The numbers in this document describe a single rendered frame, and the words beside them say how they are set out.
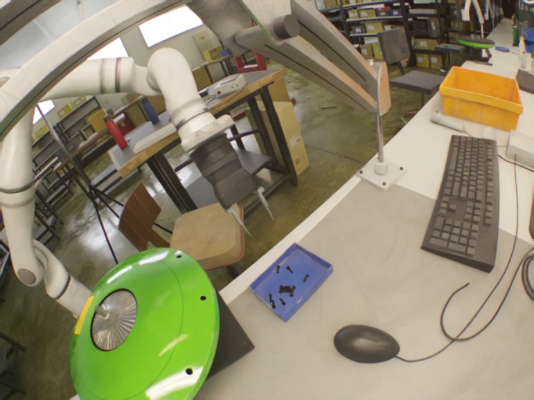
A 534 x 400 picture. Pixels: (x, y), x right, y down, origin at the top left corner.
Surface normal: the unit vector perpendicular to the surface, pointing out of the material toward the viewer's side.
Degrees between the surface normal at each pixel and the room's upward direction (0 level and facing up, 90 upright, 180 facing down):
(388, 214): 0
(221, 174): 71
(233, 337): 0
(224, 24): 90
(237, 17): 90
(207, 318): 25
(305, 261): 0
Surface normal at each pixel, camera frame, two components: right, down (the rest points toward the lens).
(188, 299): 0.07, -0.83
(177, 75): 0.66, 0.14
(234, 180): 0.29, 0.00
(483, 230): -0.38, -0.74
